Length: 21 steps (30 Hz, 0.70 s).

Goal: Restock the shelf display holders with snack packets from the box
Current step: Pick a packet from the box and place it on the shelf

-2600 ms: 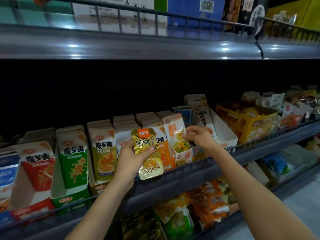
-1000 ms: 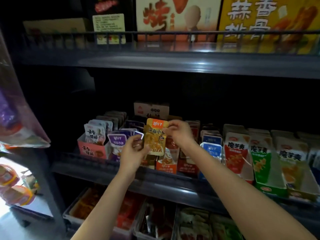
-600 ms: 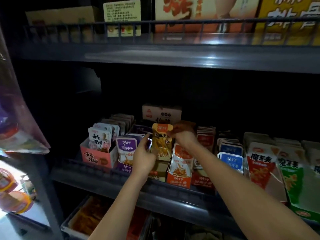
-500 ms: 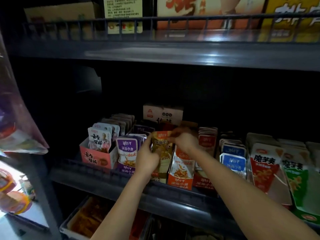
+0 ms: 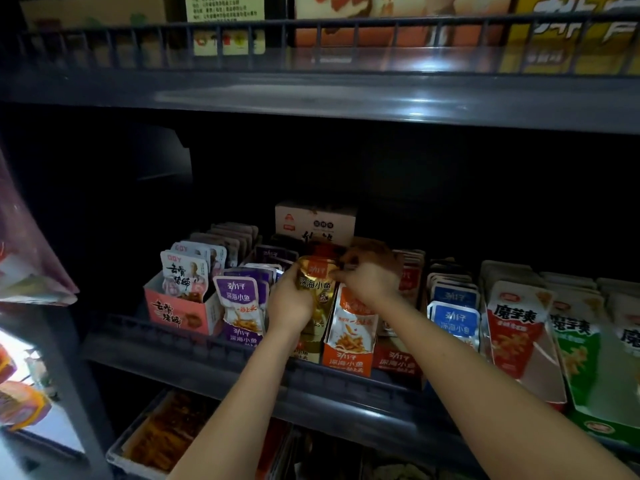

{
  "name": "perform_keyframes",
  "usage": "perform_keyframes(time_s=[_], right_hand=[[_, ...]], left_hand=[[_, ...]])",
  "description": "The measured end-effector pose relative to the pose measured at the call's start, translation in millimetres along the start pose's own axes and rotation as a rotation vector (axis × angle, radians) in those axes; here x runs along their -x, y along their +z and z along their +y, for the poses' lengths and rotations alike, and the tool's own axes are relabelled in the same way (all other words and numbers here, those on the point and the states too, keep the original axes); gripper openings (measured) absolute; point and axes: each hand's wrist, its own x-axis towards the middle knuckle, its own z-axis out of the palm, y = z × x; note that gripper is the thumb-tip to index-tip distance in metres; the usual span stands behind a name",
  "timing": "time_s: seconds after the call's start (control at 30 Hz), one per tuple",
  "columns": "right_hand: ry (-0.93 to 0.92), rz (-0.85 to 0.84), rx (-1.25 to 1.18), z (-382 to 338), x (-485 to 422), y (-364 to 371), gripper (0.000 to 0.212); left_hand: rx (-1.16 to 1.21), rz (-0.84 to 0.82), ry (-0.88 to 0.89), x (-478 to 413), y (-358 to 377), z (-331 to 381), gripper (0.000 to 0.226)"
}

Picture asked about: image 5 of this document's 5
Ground purple clear hanging snack bag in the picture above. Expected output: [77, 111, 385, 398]
[0, 149, 81, 306]

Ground person's right forearm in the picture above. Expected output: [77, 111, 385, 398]
[375, 299, 636, 480]

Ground pile of red snack packets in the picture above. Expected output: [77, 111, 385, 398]
[255, 419, 291, 480]

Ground row of snack display cartons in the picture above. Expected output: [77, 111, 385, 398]
[212, 201, 640, 451]

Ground orange yellow printed carton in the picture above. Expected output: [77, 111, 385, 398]
[500, 0, 640, 76]

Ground person's left forearm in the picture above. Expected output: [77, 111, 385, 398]
[170, 325, 311, 480]

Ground person's left hand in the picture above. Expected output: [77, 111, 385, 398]
[265, 263, 319, 336]

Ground pink white display carton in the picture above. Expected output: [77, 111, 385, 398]
[144, 223, 261, 338]

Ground grey metal store shelf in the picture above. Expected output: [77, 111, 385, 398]
[0, 15, 640, 480]

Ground clear plastic tray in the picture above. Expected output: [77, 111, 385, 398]
[105, 387, 213, 480]

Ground person's right hand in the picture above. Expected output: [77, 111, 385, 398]
[335, 239, 404, 311]

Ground hanging string of colourful packs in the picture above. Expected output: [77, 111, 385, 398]
[0, 339, 53, 431]

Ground yellow label dark carton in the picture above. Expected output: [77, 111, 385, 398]
[183, 0, 268, 58]

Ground dark orange snack packs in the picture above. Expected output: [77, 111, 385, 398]
[125, 393, 206, 471]

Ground gold snack packet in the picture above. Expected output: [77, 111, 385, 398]
[295, 255, 341, 341]

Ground plain brown carton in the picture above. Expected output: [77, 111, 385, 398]
[20, 0, 171, 66]

